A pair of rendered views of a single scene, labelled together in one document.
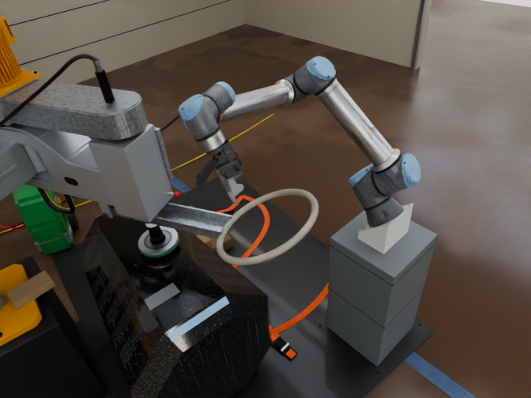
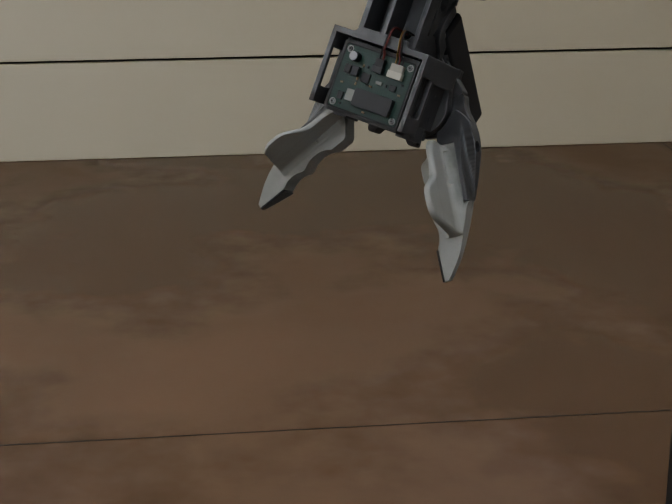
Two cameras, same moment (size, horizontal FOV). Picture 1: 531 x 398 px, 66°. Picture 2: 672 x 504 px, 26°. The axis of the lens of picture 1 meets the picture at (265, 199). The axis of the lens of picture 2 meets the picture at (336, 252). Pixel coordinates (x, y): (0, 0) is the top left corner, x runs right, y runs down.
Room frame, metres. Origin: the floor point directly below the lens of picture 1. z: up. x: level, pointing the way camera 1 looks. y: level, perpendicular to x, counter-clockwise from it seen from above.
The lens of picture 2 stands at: (1.63, -0.72, 1.81)
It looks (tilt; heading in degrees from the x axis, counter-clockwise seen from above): 18 degrees down; 122
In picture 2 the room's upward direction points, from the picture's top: straight up
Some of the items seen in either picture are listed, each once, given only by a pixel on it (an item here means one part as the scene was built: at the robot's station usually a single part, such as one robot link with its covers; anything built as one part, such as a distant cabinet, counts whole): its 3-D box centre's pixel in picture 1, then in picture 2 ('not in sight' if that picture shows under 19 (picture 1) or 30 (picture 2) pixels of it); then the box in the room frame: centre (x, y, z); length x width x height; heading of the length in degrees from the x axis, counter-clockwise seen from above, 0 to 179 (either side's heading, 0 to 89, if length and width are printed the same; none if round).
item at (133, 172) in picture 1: (122, 170); not in sight; (1.63, 0.67, 1.32); 0.36 x 0.22 x 0.45; 64
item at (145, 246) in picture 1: (158, 239); not in sight; (1.60, 0.60, 0.88); 0.21 x 0.21 x 0.01
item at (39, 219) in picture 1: (37, 202); not in sight; (2.64, 1.84, 0.43); 0.35 x 0.35 x 0.87; 18
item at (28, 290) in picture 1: (31, 289); not in sight; (1.40, 1.25, 0.81); 0.20 x 0.10 x 0.05; 131
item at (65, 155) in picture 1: (75, 162); not in sight; (1.78, 0.95, 1.31); 0.74 x 0.23 x 0.49; 64
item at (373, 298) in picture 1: (375, 286); not in sight; (1.49, -0.60, 0.42); 0.50 x 0.50 x 0.85; 39
